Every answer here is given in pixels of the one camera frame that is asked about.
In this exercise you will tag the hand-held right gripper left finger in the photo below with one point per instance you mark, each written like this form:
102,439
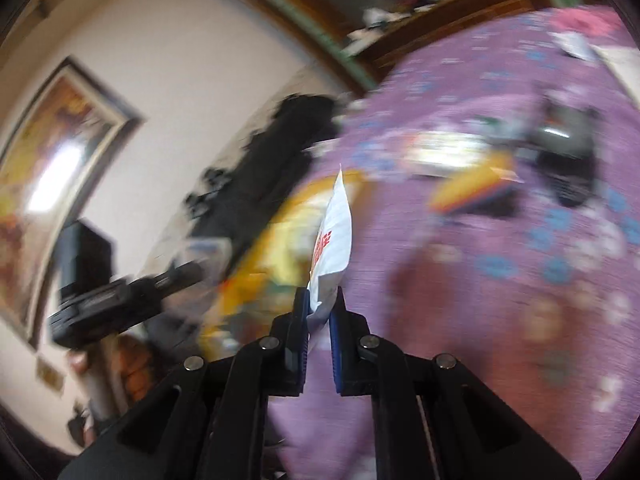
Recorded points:
301,330

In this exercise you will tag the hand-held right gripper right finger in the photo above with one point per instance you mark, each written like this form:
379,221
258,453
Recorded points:
336,355

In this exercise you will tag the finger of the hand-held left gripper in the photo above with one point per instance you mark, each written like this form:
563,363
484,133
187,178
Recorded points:
180,275

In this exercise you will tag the yellow cardboard box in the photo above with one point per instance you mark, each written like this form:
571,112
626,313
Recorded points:
280,255

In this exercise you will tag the white packet red print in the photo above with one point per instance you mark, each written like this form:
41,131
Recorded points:
332,240

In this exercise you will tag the black box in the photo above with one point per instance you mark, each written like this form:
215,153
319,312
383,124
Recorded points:
82,255

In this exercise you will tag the purple floral blanket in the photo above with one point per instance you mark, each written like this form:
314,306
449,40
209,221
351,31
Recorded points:
450,310

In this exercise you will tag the black bag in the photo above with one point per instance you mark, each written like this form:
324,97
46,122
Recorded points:
280,160

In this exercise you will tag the black orange packet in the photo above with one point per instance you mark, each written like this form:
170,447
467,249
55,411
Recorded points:
475,185

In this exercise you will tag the patterned white green packet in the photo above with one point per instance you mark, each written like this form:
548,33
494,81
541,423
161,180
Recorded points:
445,152

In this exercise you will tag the black cloth item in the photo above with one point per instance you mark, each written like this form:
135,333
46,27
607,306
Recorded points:
565,150

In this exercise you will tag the wooden cabinet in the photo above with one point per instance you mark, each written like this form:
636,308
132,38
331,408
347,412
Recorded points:
450,15

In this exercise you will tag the white tag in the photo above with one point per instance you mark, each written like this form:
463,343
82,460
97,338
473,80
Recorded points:
575,45

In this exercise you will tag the white paper sheet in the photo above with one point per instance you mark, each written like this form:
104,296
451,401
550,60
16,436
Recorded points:
622,70

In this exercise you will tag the pink cloth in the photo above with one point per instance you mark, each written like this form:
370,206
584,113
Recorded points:
585,20

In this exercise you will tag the small wall picture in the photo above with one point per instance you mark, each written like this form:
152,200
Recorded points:
50,375

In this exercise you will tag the framed wall picture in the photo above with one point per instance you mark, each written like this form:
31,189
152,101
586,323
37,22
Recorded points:
50,185

